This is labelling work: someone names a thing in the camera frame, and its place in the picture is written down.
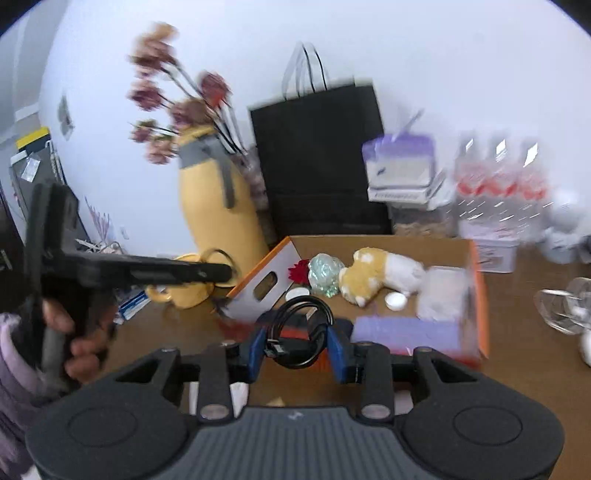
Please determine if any white security camera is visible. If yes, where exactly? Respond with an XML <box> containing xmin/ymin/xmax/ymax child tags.
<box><xmin>540</xmin><ymin>194</ymin><xmax>588</xmax><ymax>265</ymax></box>

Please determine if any clear food container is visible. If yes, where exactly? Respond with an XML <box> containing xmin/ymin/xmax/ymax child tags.
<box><xmin>392</xmin><ymin>205</ymin><xmax>458</xmax><ymax>238</ymax></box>

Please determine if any red artificial flower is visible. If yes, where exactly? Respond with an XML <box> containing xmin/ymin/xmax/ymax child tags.
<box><xmin>288</xmin><ymin>259</ymin><xmax>315</xmax><ymax>283</ymax></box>

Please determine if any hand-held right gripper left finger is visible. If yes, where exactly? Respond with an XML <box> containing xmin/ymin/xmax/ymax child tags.
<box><xmin>115</xmin><ymin>325</ymin><xmax>269</xmax><ymax>422</ymax></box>

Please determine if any yellow thermos jug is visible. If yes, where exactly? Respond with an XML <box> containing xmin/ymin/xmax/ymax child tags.
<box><xmin>178</xmin><ymin>127</ymin><xmax>271</xmax><ymax>278</ymax></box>

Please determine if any black paper bag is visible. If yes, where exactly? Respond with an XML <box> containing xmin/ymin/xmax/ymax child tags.
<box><xmin>249</xmin><ymin>41</ymin><xmax>393</xmax><ymax>236</ymax></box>

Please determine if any person's left forearm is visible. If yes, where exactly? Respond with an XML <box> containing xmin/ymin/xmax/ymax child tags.
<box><xmin>0</xmin><ymin>313</ymin><xmax>61</xmax><ymax>480</ymax></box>

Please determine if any black cable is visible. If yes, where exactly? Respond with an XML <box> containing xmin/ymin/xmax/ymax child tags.
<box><xmin>264</xmin><ymin>295</ymin><xmax>335</xmax><ymax>369</ymax></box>

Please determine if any purple wall sticker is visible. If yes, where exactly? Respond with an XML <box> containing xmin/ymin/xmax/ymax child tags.
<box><xmin>85</xmin><ymin>196</ymin><xmax>114</xmax><ymax>241</ymax></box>

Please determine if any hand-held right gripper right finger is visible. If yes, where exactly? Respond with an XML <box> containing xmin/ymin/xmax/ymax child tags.
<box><xmin>326</xmin><ymin>323</ymin><xmax>476</xmax><ymax>422</ymax></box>

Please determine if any blue white packet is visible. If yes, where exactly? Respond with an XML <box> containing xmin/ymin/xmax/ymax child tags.
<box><xmin>115</xmin><ymin>288</ymin><xmax>151</xmax><ymax>321</ymax></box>

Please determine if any red cardboard box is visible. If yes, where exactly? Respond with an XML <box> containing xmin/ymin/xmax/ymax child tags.
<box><xmin>217</xmin><ymin>235</ymin><xmax>490</xmax><ymax>370</ymax></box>

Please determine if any wire storage cart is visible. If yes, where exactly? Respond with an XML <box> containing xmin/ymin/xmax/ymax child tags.
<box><xmin>69</xmin><ymin>237</ymin><xmax>122</xmax><ymax>256</ymax></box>

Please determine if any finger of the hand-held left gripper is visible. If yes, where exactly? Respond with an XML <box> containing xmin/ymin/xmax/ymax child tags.
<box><xmin>124</xmin><ymin>255</ymin><xmax>232</xmax><ymax>289</ymax></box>

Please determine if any yellow mug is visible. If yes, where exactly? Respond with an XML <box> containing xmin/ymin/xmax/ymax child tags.
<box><xmin>147</xmin><ymin>253</ymin><xmax>219</xmax><ymax>309</ymax></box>

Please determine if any plastic water bottle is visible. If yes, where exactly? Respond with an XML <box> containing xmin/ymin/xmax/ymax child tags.
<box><xmin>487</xmin><ymin>138</ymin><xmax>520</xmax><ymax>234</ymax></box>
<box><xmin>517</xmin><ymin>141</ymin><xmax>555</xmax><ymax>241</ymax></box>
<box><xmin>455</xmin><ymin>138</ymin><xmax>490</xmax><ymax>232</ymax></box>

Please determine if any dried flower bouquet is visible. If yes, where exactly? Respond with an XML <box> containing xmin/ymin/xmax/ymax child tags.
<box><xmin>127</xmin><ymin>23</ymin><xmax>236</xmax><ymax>164</ymax></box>

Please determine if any purple tissue pack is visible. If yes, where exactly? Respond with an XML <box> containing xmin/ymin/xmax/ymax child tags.
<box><xmin>362</xmin><ymin>134</ymin><xmax>437</xmax><ymax>190</ymax></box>

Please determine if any grey cabinet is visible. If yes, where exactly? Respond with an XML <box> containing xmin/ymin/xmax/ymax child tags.
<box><xmin>0</xmin><ymin>138</ymin><xmax>88</xmax><ymax>273</ymax></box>

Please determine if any yellow white plush hamster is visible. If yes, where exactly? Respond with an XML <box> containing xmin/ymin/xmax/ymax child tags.
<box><xmin>339</xmin><ymin>248</ymin><xmax>428</xmax><ymax>308</ymax></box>

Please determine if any wall paper sheet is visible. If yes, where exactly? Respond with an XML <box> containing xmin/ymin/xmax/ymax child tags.
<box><xmin>58</xmin><ymin>95</ymin><xmax>75</xmax><ymax>139</ymax></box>

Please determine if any white printed box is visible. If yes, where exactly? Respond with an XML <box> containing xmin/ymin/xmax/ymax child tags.
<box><xmin>471</xmin><ymin>226</ymin><xmax>518</xmax><ymax>274</ymax></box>

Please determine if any person's left hand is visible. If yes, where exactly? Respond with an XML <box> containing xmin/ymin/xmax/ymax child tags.
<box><xmin>41</xmin><ymin>298</ymin><xmax>117</xmax><ymax>384</ymax></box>

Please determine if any purple knit towel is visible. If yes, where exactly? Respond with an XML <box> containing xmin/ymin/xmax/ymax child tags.
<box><xmin>353</xmin><ymin>316</ymin><xmax>462</xmax><ymax>352</ymax></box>

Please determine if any stack of white boxes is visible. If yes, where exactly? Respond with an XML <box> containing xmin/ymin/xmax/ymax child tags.
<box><xmin>368</xmin><ymin>175</ymin><xmax>455</xmax><ymax>210</ymax></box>

